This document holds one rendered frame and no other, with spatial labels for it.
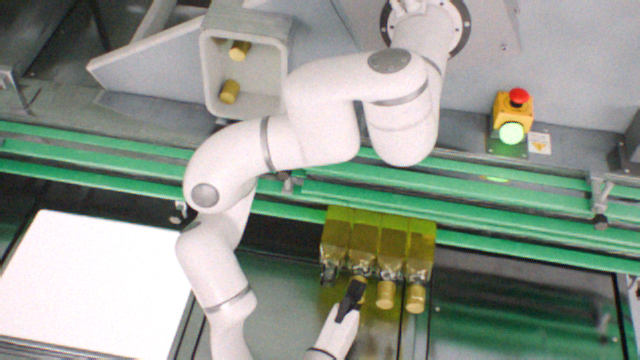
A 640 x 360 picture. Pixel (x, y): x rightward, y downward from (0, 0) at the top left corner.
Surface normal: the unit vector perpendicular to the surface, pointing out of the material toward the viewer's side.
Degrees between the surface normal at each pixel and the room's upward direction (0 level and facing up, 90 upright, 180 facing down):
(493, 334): 90
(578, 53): 0
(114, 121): 90
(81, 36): 90
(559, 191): 90
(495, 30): 5
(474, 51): 5
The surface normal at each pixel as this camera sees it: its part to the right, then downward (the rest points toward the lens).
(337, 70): -0.25, -0.61
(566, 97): -0.17, 0.75
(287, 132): -0.23, -0.21
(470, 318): 0.06, -0.64
